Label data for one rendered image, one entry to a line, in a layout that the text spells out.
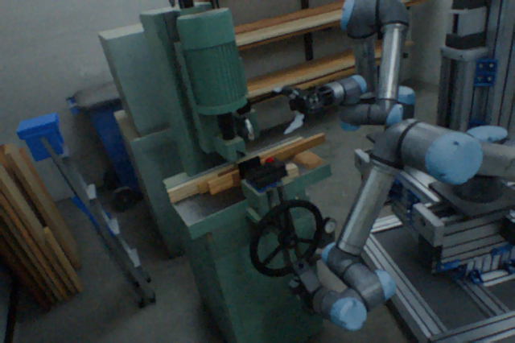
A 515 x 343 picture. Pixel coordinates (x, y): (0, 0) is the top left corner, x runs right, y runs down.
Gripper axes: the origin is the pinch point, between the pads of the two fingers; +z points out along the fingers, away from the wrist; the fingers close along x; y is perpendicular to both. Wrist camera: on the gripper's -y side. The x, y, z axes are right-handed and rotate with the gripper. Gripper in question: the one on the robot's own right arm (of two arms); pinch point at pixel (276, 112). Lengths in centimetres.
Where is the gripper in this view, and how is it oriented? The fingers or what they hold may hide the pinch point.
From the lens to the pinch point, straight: 126.3
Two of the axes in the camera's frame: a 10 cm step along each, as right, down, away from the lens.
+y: 4.2, 0.8, -9.0
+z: -8.6, 3.5, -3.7
